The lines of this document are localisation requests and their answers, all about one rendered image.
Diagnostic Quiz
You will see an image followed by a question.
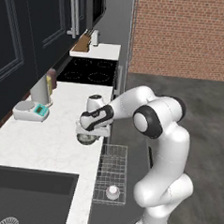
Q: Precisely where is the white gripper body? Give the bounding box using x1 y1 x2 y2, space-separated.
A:
74 119 113 139

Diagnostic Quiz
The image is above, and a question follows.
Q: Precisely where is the grey metal bowl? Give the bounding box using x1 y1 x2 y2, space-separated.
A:
75 132 100 148

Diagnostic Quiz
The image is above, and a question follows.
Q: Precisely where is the dark grey dishwasher door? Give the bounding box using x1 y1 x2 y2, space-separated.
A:
87 124 155 224

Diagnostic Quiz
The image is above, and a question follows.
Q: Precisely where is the white cup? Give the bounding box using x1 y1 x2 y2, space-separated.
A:
105 184 122 202

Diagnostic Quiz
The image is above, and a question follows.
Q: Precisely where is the dark blue cupboard door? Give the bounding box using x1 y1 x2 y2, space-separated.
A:
20 0 91 82
0 0 44 135

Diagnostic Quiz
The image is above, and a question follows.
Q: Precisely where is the black hob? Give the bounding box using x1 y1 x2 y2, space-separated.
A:
55 55 119 87

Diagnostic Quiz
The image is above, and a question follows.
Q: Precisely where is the yellow bottle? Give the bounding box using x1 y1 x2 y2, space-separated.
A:
44 74 55 98

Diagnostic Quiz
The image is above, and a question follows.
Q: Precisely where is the dark red jar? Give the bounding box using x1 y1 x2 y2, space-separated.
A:
45 67 59 91

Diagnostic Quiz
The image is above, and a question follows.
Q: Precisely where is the wooden knife block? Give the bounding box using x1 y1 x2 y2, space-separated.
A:
71 28 94 53

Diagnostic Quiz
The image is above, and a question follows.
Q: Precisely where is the dark sink basin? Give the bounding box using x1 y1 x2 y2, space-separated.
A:
0 164 81 224

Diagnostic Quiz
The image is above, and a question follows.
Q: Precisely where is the wire dishwasher rack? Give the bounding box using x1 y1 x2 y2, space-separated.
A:
91 142 130 207

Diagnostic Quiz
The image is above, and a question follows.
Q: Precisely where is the grey oven handle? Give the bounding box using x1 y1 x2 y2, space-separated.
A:
116 65 124 97

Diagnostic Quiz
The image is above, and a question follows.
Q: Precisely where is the black dishwasher door handle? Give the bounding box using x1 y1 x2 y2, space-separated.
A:
146 145 155 170

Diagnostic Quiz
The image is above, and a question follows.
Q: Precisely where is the silver cupboard handle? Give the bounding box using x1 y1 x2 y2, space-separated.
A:
61 0 80 39
73 0 83 36

